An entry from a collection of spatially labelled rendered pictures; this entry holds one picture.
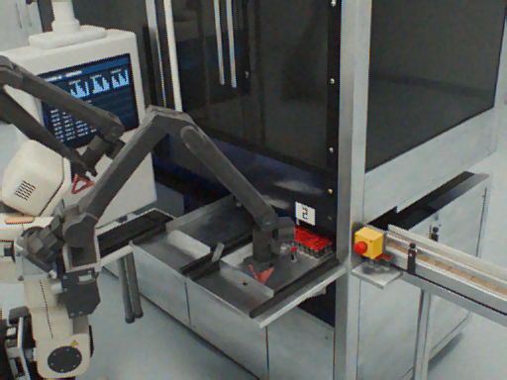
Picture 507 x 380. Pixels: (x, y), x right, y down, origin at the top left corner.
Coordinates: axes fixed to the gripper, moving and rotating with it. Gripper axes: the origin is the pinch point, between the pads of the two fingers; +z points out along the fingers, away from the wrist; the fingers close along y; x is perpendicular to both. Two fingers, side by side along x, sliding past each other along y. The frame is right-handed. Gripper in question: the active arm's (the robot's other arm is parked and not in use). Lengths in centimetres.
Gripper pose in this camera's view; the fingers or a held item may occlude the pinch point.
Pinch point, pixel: (260, 283)
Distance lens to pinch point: 188.1
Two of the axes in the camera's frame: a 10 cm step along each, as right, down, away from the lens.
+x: -6.9, -2.9, 6.6
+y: 7.2, -2.5, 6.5
